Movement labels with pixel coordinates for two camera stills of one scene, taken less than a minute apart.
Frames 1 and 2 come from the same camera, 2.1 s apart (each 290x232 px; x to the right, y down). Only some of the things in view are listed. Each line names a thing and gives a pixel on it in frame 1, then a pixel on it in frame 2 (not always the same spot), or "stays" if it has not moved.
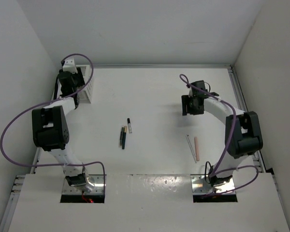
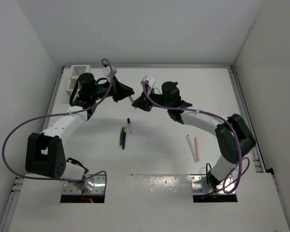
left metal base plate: x=98 y=188 stays
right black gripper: x=186 y=99 to x=143 y=102
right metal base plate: x=200 y=186 stays
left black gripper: x=79 y=77 to x=118 y=90
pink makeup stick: x=196 y=149 stays
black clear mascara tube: x=130 y=129 stays
